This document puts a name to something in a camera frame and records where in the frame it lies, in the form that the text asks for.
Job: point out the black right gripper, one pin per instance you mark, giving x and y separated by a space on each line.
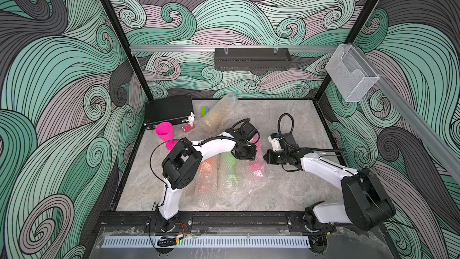
269 158

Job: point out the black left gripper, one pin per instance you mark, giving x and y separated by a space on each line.
252 155

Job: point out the pink wine glass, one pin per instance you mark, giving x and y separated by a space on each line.
165 132
257 166

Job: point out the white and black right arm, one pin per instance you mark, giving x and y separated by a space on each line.
365 202

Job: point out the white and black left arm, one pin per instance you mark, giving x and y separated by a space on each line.
182 163

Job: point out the bubble wrapped green glass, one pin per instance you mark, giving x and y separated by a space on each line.
230 173

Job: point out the bubble wrapped yellow glass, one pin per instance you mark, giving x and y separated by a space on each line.
219 113

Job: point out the bubble wrapped orange glass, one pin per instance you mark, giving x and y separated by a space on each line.
207 184

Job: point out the green toy brick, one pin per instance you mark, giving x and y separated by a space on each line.
204 111

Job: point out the white bunny phone stand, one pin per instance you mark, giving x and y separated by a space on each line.
190 123

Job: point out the black ribbed case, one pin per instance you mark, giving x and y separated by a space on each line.
174 110

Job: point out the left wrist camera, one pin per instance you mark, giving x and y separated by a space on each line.
248 129

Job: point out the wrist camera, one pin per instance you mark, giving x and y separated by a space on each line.
248 129
282 141

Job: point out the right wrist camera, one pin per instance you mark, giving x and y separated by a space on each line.
282 141

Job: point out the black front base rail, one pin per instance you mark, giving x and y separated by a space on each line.
150 221

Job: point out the white slotted cable duct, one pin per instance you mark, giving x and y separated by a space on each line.
264 241

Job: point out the black wall tray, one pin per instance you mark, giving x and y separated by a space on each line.
252 59

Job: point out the clear acrylic wall bin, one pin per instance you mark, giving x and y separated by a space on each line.
352 73

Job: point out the aluminium right rail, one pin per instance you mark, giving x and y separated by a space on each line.
407 93

